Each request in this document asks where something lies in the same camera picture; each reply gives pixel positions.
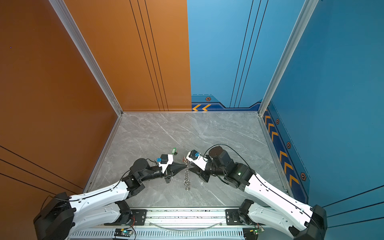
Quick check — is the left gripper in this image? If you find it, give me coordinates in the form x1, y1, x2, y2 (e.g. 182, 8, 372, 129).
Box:
140, 162, 186, 185

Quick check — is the green plastic key tag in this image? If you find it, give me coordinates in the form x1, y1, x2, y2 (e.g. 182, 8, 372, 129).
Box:
172, 148, 178, 156

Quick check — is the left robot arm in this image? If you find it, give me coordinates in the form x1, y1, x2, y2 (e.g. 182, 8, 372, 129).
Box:
34, 158, 186, 240

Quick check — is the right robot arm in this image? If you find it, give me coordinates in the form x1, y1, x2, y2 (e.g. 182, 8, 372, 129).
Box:
185, 146, 328, 240

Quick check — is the green circuit board left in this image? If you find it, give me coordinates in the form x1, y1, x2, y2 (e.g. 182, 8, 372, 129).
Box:
114, 228, 135, 239

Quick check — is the green circuit board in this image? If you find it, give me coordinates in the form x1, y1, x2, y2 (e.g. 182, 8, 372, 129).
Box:
114, 228, 135, 239
243, 228, 265, 240

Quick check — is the green circuit board right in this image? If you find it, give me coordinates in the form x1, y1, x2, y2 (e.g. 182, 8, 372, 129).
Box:
243, 228, 265, 240

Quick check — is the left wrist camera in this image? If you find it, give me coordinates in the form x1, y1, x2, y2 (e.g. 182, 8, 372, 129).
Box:
156, 154, 174, 174

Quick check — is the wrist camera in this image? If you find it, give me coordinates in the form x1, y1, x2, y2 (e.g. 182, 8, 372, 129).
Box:
186, 150, 208, 171
156, 154, 174, 174

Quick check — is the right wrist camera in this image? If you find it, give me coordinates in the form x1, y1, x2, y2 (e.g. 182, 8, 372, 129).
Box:
186, 150, 208, 171

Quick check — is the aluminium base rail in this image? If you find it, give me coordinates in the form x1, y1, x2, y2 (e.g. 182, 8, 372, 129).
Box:
67, 206, 271, 240

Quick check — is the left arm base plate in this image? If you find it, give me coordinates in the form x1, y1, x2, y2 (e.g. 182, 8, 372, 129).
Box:
119, 209, 148, 226

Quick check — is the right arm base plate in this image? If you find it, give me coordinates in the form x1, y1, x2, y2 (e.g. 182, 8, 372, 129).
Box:
225, 209, 256, 226

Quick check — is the aluminium corner post left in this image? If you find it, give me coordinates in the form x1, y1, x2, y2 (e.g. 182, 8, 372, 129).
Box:
49, 0, 124, 117

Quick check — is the aluminium corner post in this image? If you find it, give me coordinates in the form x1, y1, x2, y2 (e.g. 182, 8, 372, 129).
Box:
258, 0, 319, 117
49, 0, 124, 117

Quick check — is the aluminium corner post right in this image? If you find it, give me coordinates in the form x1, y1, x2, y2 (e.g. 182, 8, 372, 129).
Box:
258, 0, 319, 117

